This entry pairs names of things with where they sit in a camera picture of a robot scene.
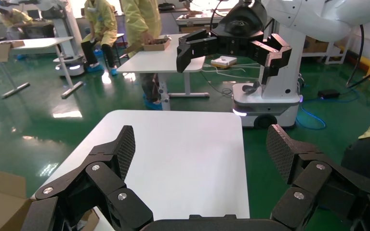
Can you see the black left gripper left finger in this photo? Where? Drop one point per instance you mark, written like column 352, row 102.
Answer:
column 108, row 178

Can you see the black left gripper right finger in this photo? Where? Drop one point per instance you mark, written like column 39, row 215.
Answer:
column 312, row 178

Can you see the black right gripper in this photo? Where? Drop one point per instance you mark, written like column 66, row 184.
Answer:
column 239, row 32

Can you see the cardboard storage box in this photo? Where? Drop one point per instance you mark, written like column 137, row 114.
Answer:
column 0, row 197

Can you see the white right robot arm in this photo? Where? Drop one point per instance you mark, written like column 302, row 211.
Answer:
column 316, row 16

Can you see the white box-shaped floor device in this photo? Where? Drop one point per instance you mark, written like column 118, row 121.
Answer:
column 224, row 61

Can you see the small open cardboard box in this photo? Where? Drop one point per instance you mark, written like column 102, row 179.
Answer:
column 0, row 52
column 156, row 46

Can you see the closed cardboard box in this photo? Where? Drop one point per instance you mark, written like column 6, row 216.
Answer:
column 316, row 46

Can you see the white work table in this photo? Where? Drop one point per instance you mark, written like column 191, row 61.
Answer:
column 162, row 60
column 197, row 19
column 38, row 42

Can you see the person in black trousers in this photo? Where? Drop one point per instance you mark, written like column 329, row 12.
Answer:
column 363, row 156

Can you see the white wheeled robot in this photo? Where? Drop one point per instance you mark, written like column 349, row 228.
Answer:
column 284, row 92
column 63, row 28

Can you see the black power adapter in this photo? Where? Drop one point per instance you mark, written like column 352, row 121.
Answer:
column 328, row 93

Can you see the person in yellow coat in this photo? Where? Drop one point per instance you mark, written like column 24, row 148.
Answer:
column 140, row 19
column 100, row 19

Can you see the person with white headset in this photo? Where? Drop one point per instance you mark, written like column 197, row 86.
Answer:
column 15, row 19

